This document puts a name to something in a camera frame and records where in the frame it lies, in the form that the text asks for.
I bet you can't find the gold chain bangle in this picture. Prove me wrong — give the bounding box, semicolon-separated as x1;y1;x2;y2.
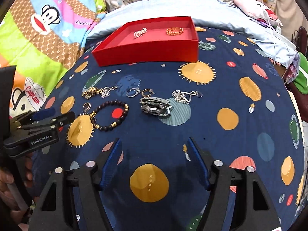
166;27;184;36

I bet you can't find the navy planet print bedsheet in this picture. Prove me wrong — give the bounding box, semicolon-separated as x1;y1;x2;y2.
32;28;305;230

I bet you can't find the black bead gold bracelet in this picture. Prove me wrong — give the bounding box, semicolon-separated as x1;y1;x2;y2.
89;100;130;133

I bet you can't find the colourful monkey cartoon blanket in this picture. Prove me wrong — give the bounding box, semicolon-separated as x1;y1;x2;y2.
1;0;106;117

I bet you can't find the red jewelry tray box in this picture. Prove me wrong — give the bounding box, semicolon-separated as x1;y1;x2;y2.
92;16;198;67

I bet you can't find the gold hoop earring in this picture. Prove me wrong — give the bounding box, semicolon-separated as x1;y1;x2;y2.
141;89;155;98

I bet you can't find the silver ring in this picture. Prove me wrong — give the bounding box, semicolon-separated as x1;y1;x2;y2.
125;86;141;99

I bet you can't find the silver metal watch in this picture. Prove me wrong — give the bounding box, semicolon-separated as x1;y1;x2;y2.
139;97;173;117

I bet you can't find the green cloth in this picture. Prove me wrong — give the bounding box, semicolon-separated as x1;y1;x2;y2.
293;52;308;94

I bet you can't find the white pearl bracelet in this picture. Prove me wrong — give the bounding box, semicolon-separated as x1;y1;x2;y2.
133;27;148;39

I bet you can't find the person's left hand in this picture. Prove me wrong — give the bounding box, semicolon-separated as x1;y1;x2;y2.
0;153;34;231

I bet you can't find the gold link watch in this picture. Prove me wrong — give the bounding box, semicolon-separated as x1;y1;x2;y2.
82;87;104;100

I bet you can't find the silver chain necklace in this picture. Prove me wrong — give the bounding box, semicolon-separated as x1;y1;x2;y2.
171;89;203;105

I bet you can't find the light blue pillow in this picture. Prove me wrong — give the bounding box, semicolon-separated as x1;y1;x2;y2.
87;0;301;74

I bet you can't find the small hoop earring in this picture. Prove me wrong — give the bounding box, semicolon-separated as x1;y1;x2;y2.
82;102;91;112

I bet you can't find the white cable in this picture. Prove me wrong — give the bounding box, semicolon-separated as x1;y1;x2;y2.
250;0;285;33

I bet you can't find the pink white plush toy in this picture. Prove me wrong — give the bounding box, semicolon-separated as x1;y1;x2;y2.
233;0;283;28

